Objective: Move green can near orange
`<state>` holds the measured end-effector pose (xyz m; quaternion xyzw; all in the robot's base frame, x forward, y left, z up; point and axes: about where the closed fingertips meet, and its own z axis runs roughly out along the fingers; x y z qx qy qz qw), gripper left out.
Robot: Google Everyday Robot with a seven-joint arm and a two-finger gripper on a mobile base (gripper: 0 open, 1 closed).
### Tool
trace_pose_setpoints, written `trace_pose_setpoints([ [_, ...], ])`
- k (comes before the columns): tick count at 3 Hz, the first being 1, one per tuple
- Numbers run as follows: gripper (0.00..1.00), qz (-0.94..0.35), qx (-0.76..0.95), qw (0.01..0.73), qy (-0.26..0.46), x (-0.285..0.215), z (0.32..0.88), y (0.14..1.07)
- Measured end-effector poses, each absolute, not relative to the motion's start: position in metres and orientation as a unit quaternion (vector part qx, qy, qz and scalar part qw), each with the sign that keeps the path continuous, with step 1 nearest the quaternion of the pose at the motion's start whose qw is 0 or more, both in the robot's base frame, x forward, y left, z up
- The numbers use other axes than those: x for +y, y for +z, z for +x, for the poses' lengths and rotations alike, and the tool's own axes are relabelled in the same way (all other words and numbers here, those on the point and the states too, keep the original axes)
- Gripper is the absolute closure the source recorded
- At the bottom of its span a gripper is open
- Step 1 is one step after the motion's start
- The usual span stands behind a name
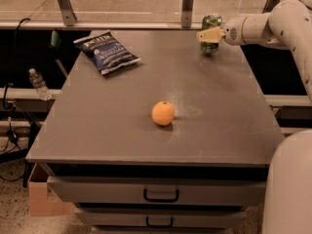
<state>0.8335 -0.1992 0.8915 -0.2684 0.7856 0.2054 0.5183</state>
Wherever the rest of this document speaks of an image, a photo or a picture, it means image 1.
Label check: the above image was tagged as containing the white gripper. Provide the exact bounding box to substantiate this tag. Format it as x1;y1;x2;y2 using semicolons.
196;17;246;45

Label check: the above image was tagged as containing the green soda can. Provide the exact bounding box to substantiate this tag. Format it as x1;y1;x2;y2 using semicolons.
201;14;222;55

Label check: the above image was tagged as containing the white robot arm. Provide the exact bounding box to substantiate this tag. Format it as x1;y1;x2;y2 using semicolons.
197;0;312;234

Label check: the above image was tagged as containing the orange fruit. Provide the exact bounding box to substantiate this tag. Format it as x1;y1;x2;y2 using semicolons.
152;101;175;126

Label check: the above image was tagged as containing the blue chip bag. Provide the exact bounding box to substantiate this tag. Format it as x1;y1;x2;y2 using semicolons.
74;30;140;75

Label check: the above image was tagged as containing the grey drawer cabinet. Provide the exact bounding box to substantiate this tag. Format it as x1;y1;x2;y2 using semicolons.
27;30;283;234

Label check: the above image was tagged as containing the clear plastic water bottle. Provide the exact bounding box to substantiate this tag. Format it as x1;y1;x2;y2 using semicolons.
28;68;52;100

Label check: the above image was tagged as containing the cardboard box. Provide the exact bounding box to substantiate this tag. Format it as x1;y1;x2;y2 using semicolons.
28;165;75;216

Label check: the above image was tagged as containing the middle metal railing bracket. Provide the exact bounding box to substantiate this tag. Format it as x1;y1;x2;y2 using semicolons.
180;0;194;28

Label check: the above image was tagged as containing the left metal railing bracket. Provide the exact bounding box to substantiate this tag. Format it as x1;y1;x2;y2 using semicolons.
58;0;77;26

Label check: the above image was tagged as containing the top drawer black handle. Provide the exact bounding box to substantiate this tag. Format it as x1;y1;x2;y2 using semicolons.
142;189;179;203

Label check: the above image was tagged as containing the drawer black handle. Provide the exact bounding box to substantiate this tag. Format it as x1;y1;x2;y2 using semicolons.
142;189;179;203
145;216;174;228

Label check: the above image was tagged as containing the black cable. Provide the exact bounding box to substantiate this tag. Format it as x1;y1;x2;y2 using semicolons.
0;17;40;182

